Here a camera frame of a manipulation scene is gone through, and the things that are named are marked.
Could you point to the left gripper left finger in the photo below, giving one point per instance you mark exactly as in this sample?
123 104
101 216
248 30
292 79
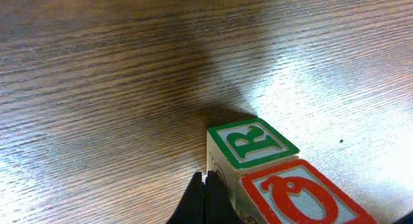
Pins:
190 209

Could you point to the wooden block green side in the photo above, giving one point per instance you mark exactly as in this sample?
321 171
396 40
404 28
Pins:
243 147

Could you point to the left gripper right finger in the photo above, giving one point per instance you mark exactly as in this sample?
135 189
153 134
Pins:
218 208

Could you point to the wooden block blue side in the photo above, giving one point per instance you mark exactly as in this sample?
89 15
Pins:
295 192

